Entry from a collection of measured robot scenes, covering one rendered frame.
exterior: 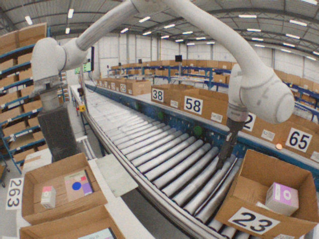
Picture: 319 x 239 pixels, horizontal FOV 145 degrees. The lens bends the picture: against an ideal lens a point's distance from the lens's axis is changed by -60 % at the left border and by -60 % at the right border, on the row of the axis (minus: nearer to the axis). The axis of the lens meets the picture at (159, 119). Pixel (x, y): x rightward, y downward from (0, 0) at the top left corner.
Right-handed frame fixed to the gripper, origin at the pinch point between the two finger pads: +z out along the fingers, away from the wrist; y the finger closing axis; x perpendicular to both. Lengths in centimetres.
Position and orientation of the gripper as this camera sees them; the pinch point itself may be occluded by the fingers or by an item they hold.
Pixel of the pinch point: (224, 158)
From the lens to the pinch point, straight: 62.4
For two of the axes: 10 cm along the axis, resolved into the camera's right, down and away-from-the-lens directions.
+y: -7.5, 2.6, -6.1
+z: 0.0, 9.2, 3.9
